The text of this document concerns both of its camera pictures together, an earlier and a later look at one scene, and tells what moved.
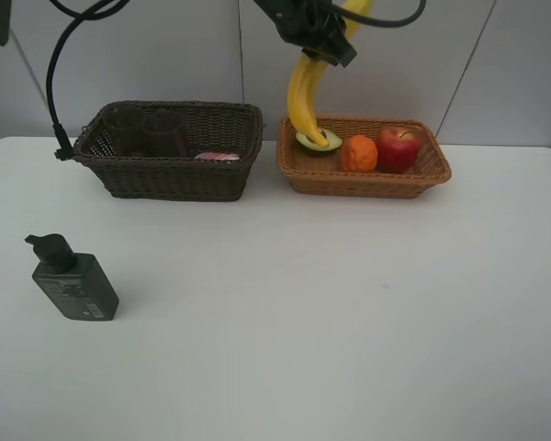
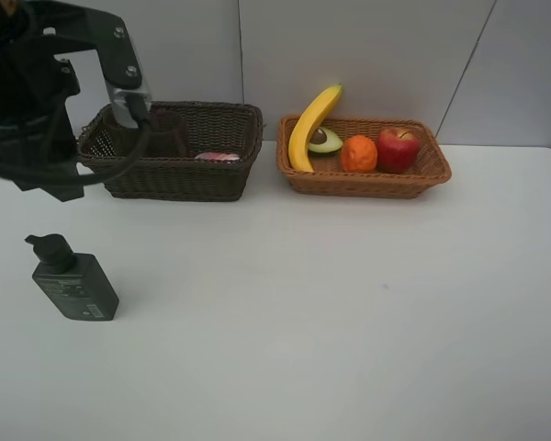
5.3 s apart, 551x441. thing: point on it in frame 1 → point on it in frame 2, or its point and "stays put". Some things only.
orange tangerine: (359, 154) stays put
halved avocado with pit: (333, 140) stays put
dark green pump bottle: (74, 283) stays put
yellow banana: (303, 81) → (311, 117)
